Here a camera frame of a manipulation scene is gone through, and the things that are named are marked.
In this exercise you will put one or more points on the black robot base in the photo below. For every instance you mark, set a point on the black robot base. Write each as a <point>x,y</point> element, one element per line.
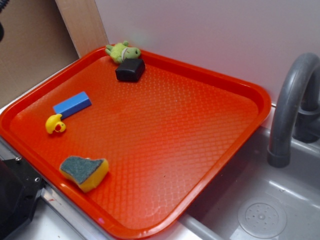
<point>20,190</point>

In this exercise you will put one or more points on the yellow rubber duck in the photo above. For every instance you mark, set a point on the yellow rubber duck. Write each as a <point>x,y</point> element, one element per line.
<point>54,124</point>

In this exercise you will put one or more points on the orange plastic tray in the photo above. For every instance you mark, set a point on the orange plastic tray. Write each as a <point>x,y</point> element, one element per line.
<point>165,137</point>

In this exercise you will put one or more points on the black rectangular block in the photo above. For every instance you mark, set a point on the black rectangular block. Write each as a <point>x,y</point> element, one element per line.
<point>130,70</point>

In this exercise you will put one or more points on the green plush frog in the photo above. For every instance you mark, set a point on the green plush frog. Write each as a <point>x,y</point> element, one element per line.
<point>122,51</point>

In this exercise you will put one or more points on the blue rectangular block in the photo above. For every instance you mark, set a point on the blue rectangular block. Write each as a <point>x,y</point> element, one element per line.
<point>72,105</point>

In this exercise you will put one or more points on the yellow green sponge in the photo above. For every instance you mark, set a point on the yellow green sponge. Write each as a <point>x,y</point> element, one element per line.
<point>86,173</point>

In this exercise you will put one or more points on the grey plastic sink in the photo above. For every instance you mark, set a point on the grey plastic sink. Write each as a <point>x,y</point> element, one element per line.
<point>251,200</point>

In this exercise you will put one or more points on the wooden board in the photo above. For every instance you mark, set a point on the wooden board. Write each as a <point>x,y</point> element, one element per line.
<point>84,24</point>

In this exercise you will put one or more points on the grey curved faucet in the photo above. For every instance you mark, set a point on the grey curved faucet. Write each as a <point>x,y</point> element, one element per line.
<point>297,112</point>

